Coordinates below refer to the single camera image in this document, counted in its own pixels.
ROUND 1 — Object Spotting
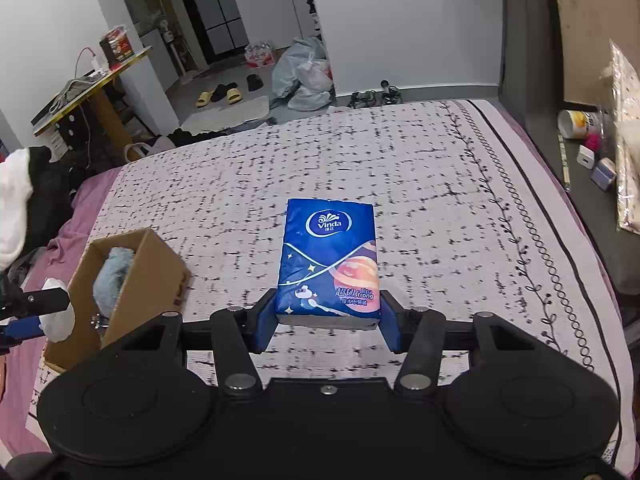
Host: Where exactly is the light blue fluffy item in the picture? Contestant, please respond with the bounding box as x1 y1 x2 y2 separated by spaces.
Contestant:
92 246 136 318

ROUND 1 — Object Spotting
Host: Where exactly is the pile of dark shoes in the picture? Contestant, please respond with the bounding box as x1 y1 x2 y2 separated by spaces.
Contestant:
349 80 403 109

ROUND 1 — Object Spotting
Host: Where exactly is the purple bed sheet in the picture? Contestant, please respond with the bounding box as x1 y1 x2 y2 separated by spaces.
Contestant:
0 167 123 461

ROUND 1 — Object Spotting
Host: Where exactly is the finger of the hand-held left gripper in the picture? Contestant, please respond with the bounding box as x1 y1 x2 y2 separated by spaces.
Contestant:
0 316 46 348
0 287 71 320

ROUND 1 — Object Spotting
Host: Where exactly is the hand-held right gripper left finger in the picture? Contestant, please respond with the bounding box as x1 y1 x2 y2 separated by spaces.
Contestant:
102 287 281 398

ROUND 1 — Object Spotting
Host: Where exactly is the white black patterned bedspread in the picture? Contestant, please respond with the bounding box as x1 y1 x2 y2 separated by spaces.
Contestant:
30 99 626 461

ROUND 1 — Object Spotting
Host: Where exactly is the yellow-edged wooden table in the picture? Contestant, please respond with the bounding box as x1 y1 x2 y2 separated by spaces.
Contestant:
30 45 153 166

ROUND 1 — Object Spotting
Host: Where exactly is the black clothing pile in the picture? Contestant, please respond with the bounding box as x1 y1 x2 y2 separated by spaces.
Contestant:
22 145 101 261

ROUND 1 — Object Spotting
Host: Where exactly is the red box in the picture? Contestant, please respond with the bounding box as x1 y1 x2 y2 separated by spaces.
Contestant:
99 25 133 66

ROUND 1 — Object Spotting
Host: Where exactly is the white plastic bag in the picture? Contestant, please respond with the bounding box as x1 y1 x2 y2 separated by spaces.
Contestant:
287 60 335 112

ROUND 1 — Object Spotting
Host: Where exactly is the brown wooden board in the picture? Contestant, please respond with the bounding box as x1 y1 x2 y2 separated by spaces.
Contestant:
550 0 640 106

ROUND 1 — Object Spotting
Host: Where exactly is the grey plastic bag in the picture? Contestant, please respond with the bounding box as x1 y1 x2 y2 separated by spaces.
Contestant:
271 36 328 98

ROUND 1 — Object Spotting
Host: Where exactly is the small white cabinet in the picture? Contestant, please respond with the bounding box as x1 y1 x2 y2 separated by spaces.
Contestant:
140 30 183 91

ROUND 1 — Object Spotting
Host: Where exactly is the bottled water pack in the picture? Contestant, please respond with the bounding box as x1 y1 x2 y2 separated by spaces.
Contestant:
244 40 278 70

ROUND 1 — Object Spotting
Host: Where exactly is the small pale purple box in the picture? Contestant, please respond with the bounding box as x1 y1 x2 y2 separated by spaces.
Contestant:
590 157 617 191

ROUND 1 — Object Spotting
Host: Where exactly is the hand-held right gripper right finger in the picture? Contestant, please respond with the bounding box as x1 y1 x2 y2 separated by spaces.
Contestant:
377 287 566 393

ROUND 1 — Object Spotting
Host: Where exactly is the clear plastic wrapped package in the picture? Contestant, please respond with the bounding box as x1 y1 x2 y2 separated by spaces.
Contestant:
607 37 640 235

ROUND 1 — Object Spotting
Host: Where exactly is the blue tissue pack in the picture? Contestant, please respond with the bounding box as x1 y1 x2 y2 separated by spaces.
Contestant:
275 197 383 331

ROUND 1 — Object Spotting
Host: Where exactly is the white fluffy blanket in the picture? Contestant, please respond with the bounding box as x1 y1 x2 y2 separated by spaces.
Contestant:
0 149 35 271

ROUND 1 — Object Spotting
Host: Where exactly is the white soft item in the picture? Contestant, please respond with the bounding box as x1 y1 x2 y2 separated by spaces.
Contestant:
40 276 77 345

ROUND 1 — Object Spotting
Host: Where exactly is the black crumpled garment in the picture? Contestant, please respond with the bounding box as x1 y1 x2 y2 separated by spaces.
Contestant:
150 127 271 150

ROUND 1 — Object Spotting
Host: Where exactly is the cardboard box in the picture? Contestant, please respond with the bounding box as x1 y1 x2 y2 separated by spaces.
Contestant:
42 227 193 376

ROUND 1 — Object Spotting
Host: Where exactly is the black dotted box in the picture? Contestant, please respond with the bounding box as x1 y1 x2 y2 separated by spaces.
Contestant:
52 110 93 156

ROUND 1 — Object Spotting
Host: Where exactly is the grey panelled cabinet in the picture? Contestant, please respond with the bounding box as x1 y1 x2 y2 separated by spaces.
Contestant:
192 0 247 56

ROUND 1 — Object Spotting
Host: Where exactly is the thin patterned stick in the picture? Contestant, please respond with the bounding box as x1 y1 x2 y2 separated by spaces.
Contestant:
557 132 572 192

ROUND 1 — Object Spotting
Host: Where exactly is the white floor mat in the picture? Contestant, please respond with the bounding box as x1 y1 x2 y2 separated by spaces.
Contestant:
180 95 271 133

